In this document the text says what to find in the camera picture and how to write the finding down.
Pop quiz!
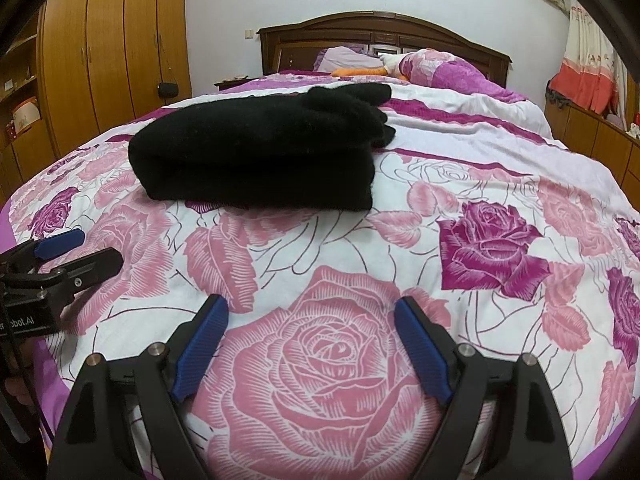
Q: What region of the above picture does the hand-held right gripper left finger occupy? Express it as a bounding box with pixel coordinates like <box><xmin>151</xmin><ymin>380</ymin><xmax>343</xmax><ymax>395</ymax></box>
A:
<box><xmin>47</xmin><ymin>294</ymin><xmax>231</xmax><ymax>480</ymax></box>

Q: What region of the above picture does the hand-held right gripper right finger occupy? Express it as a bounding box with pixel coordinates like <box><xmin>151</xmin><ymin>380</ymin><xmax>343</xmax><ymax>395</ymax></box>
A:
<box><xmin>393</xmin><ymin>296</ymin><xmax>573</xmax><ymax>480</ymax></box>

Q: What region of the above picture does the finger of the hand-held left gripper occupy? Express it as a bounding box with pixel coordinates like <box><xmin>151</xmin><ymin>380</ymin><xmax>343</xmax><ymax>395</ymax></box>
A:
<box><xmin>0</xmin><ymin>247</ymin><xmax>125</xmax><ymax>311</ymax></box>
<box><xmin>0</xmin><ymin>229</ymin><xmax>85</xmax><ymax>273</ymax></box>

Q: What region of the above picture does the black knit cardigan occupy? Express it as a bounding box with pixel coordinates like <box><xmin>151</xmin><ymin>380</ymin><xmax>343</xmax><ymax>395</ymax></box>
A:
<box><xmin>127</xmin><ymin>83</ymin><xmax>397</xmax><ymax>212</ymax></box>

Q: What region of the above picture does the floral pink bed sheet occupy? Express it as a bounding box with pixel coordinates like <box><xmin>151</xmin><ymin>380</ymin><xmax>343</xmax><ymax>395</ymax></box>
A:
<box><xmin>0</xmin><ymin>67</ymin><xmax>640</xmax><ymax>480</ymax></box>

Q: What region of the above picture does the wooden wardrobe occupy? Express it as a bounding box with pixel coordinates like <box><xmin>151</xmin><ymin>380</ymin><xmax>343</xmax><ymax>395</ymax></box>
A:
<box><xmin>0</xmin><ymin>0</ymin><xmax>194</xmax><ymax>197</ymax></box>

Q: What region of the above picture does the dark wooden nightstand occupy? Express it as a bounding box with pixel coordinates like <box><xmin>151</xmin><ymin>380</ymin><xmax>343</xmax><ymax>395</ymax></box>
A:
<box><xmin>214</xmin><ymin>76</ymin><xmax>261</xmax><ymax>92</ymax></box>

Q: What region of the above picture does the low wooden cabinet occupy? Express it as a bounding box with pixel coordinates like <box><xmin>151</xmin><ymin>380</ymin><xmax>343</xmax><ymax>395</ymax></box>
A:
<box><xmin>542</xmin><ymin>95</ymin><xmax>640</xmax><ymax>192</ymax></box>

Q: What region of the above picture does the floral purple quilt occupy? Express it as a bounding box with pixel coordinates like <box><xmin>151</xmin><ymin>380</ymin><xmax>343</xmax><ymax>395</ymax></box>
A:
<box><xmin>378</xmin><ymin>48</ymin><xmax>542</xmax><ymax>107</ymax></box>

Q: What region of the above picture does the orange plush toy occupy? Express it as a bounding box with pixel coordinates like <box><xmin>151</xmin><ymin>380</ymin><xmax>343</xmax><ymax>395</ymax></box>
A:
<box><xmin>332</xmin><ymin>65</ymin><xmax>389</xmax><ymax>79</ymax></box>

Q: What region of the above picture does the pale pink pillow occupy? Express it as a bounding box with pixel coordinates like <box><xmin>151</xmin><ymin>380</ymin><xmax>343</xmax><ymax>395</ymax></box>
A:
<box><xmin>314</xmin><ymin>46</ymin><xmax>387</xmax><ymax>74</ymax></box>

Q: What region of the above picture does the cream curtain with red hem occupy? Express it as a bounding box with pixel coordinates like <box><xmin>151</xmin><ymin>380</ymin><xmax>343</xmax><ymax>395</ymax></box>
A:
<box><xmin>547</xmin><ymin>2</ymin><xmax>627</xmax><ymax>117</ymax></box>

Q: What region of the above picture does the dark wooden headboard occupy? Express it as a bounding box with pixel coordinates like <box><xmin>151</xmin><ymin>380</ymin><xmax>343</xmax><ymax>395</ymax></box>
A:
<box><xmin>256</xmin><ymin>10</ymin><xmax>514</xmax><ymax>94</ymax></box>

